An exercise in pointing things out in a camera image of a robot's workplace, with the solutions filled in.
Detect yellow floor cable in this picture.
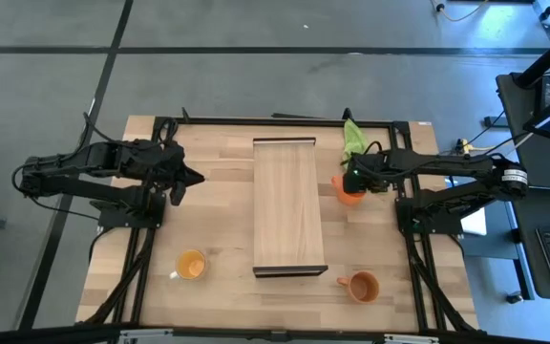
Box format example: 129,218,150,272
430,0,492,24

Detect dark side desk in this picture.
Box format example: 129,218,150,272
495,71,550,303

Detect small orange cup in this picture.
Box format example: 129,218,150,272
330,174,368,207

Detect wooden shelf with black frame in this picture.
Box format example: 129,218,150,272
251,137,329,279

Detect green microfibre cloth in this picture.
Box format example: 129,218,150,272
340,118,370,166

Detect white paper sheet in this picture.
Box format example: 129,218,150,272
459,206,488,237

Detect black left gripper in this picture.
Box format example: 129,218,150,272
153,140,206,188

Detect black slanted pole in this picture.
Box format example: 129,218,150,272
513,22,550,89

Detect yellow cup with white handle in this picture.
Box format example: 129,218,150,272
168,248,208,281

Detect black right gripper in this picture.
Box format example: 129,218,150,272
342,151,391,196

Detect black aluminium table frame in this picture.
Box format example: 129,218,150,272
0,107,550,344

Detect large orange mug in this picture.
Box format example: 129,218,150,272
335,270,381,305

